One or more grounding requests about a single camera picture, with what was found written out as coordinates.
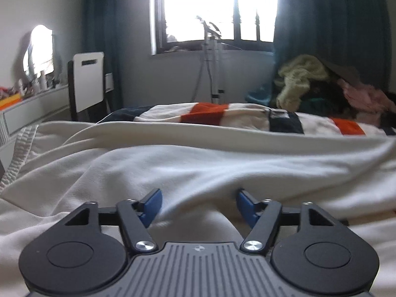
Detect orange box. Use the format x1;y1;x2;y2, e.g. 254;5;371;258
0;93;23;111

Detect garment steamer stand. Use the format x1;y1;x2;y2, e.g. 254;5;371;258
191;16;225;105

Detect white bottle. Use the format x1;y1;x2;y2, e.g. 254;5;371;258
38;71;48;92

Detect right teal curtain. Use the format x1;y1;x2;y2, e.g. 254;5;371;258
273;0;391;91

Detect striped bed blanket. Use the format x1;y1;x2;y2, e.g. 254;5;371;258
101;103;395;136

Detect pale yellow knit blanket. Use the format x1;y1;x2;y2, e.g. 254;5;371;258
276;54;330;112

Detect pink garment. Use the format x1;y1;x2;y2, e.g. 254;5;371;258
337;78;395;126

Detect vanity mirror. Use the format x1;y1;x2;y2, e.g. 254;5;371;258
23;25;54;81

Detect white sweatpants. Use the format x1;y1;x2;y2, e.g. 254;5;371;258
1;122;395;296

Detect white black chair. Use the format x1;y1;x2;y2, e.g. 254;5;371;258
67;52;107;122

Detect white dressing table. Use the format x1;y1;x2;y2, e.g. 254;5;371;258
1;85;71;173

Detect dark framed window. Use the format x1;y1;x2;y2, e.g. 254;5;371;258
152;0;278;53

